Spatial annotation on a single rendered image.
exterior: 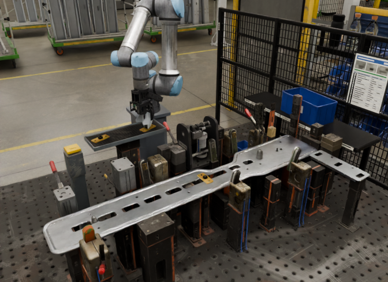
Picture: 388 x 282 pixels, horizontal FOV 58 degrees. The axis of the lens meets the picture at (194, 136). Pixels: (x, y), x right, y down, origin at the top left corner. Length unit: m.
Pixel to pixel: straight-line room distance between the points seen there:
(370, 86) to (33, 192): 1.98
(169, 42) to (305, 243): 1.22
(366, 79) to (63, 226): 1.68
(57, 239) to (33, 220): 0.64
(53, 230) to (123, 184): 0.33
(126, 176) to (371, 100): 1.38
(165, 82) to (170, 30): 0.28
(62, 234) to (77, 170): 0.35
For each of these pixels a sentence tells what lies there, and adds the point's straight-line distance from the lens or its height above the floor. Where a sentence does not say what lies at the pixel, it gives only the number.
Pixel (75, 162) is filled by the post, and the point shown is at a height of 1.10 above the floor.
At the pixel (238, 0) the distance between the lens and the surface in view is 4.59.
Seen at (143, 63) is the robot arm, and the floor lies 1.50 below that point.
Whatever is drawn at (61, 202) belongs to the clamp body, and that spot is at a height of 1.05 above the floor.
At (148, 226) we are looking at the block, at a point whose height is 1.03.
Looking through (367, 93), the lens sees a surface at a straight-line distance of 2.18.
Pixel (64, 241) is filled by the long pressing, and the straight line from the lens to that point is 1.41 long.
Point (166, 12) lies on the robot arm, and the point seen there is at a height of 1.66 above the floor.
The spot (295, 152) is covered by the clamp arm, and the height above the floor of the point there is 1.10.
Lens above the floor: 1.92
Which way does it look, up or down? 27 degrees down
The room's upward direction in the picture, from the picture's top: straight up
